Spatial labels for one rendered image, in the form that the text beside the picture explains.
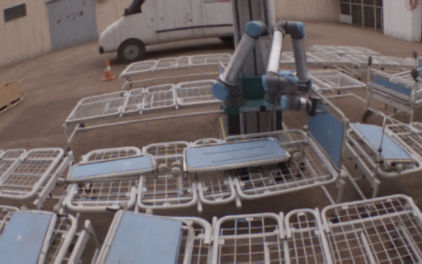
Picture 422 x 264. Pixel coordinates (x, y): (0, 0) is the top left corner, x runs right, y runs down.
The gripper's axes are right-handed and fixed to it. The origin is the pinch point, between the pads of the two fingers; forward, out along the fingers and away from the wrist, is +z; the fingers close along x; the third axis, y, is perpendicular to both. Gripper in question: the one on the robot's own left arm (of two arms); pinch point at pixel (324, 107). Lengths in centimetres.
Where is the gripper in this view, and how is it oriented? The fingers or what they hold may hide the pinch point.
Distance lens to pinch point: 220.9
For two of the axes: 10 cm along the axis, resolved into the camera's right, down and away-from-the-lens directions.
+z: 9.9, 0.5, 1.1
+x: 0.9, -9.1, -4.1
